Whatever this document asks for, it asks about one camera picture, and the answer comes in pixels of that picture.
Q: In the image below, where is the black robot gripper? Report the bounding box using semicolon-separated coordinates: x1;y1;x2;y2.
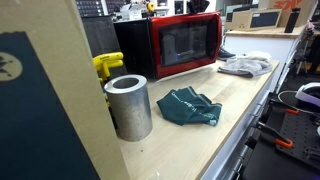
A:
187;0;210;14

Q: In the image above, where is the red microwave door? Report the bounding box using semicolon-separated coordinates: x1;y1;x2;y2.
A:
150;12;222;79

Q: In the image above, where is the red black microwave body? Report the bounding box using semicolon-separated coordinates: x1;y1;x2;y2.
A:
114;18;157;78

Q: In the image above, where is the dark grey Keds shoe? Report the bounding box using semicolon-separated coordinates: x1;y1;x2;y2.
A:
218;47;236;60

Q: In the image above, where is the cardboard box with dark panel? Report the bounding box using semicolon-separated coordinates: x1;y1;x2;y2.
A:
225;9;282;31

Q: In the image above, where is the grey crumpled cloth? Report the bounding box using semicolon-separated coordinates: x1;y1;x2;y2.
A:
218;51;273;78

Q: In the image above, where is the white side cabinet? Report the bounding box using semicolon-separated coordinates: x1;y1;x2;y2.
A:
224;26;305;93

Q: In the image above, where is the green folded cloth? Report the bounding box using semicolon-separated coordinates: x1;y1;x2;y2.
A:
157;86;222;126

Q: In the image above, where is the yellow clamp tool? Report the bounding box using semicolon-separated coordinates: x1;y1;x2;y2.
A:
93;52;123;82

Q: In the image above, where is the aluminium metal cylinder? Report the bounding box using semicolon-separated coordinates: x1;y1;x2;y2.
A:
104;74;153;142

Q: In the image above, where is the white VR headset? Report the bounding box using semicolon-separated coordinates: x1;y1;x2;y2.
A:
295;82;320;107

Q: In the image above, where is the black perforated board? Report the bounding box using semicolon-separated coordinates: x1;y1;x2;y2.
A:
276;113;320;171

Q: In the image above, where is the large cardboard box foreground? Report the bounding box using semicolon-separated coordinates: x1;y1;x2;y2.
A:
0;0;129;180

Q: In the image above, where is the orange handled black clamp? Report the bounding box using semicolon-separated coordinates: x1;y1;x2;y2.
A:
254;121;293;149

